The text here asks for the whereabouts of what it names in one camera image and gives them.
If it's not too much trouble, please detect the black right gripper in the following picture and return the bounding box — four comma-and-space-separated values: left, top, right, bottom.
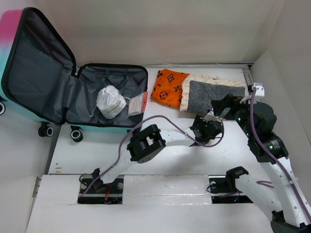
211, 93, 257, 139

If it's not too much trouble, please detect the grey cream fleece blanket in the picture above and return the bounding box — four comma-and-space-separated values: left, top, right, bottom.
179, 74, 246, 117

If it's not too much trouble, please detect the orange patterned towel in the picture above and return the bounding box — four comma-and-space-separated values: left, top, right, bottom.
151, 69, 189, 109

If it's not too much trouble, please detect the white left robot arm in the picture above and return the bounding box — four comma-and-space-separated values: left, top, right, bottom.
89, 115, 224, 193

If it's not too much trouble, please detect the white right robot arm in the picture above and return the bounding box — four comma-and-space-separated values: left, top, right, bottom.
207, 94, 311, 233

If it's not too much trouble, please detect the pink teal suitcase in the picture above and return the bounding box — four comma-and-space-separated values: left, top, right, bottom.
0, 7, 148, 142

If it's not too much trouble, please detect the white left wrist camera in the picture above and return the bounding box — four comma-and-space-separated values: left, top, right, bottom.
201, 110, 221, 122

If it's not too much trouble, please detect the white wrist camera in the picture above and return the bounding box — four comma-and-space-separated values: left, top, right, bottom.
201, 110, 221, 122
247, 83, 265, 98

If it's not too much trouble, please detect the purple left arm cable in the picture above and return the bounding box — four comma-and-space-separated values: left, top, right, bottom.
79, 114, 224, 197

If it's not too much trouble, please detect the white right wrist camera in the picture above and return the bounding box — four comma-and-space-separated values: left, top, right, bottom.
247, 83, 265, 98

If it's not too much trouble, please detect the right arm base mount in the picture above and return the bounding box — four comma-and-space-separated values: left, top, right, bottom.
206, 176, 253, 204

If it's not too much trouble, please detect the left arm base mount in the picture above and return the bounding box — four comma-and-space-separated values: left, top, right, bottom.
77, 176, 124, 205

